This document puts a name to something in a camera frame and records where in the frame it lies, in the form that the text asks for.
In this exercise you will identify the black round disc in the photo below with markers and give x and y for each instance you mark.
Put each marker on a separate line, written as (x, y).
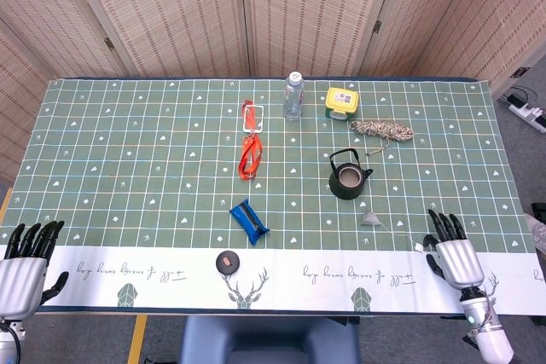
(227, 262)

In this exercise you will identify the black cast iron teapot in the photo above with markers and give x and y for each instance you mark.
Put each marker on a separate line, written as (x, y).
(346, 191)

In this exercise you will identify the grey pyramid tea bag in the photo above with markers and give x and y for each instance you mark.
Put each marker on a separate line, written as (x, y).
(369, 220)

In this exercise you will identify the clear plastic water bottle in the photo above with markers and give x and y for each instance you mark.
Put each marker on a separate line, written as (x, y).
(293, 99)

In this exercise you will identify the white power strip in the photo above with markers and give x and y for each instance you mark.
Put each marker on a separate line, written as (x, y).
(531, 114)

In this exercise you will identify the green grid tablecloth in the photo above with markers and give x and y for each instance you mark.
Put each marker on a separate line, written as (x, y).
(128, 168)

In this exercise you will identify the green box with yellow lid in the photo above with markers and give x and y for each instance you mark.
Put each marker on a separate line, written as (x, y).
(341, 99)

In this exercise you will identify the blue padded chair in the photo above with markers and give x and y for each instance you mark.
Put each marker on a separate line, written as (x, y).
(268, 340)

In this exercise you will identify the blue tissue pack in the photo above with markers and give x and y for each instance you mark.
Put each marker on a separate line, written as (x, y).
(247, 221)

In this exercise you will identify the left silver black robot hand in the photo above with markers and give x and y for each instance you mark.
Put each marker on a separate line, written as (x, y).
(19, 283)

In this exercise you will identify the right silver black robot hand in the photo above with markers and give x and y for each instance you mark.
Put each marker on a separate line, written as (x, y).
(460, 262)

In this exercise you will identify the clear badge holder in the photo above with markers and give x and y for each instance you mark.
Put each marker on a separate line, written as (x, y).
(253, 119)

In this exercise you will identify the woven folding screen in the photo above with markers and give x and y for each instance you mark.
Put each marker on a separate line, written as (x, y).
(192, 10)

